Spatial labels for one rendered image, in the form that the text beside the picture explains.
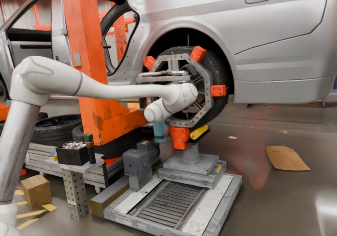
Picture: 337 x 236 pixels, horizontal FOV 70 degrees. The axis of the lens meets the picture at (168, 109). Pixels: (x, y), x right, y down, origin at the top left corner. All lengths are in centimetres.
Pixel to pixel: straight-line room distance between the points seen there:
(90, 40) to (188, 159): 121
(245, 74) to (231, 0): 49
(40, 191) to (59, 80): 153
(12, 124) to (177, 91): 67
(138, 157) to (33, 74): 114
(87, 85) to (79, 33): 83
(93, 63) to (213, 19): 88
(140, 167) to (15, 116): 107
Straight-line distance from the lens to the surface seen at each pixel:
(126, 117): 199
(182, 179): 204
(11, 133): 106
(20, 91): 104
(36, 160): 271
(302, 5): 171
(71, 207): 201
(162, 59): 181
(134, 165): 188
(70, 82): 92
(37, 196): 233
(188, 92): 110
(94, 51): 176
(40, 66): 90
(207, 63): 176
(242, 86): 174
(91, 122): 180
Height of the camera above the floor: 109
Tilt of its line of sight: 12 degrees down
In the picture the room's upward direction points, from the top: 5 degrees counter-clockwise
